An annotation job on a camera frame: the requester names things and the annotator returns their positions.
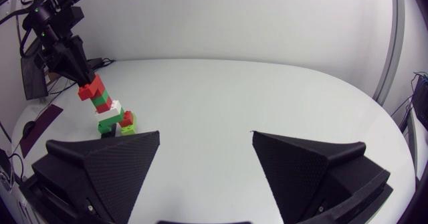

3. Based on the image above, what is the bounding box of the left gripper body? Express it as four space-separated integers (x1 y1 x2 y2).
33 33 85 75

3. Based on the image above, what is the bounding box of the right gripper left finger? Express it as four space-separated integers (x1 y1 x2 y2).
31 130 161 224

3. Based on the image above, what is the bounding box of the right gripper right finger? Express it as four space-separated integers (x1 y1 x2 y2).
252 130 391 224

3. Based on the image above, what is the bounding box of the black toy brick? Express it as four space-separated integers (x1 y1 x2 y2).
100 123 118 139

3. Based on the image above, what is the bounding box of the lime green toy brick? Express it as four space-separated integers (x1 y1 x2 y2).
120 113 138 136

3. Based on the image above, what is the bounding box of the long red toy brick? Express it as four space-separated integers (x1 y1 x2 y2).
78 74 106 102

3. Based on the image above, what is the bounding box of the white toy brick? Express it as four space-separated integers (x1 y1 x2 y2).
94 100 123 123

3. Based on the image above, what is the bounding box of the dark screen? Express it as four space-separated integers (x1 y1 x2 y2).
20 54 49 101

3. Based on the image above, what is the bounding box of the black power brick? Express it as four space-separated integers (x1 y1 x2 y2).
86 57 105 70

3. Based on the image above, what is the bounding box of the dark mat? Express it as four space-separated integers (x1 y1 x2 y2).
19 104 64 159

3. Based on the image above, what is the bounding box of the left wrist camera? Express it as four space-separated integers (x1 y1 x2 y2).
63 5 85 29

